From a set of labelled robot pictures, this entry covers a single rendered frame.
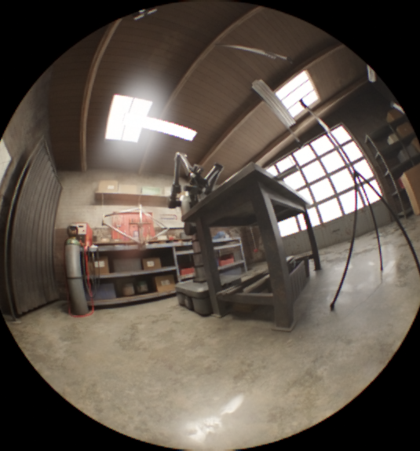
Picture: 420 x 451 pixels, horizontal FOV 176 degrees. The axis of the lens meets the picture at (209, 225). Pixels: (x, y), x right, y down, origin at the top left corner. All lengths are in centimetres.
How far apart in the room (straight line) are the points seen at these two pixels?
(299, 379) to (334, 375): 12
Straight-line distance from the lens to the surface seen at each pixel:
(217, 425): 53
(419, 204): 353
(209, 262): 106
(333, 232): 385
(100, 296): 208
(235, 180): 72
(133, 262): 202
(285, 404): 55
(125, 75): 260
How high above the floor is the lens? 49
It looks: 13 degrees up
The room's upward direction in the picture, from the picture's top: 12 degrees counter-clockwise
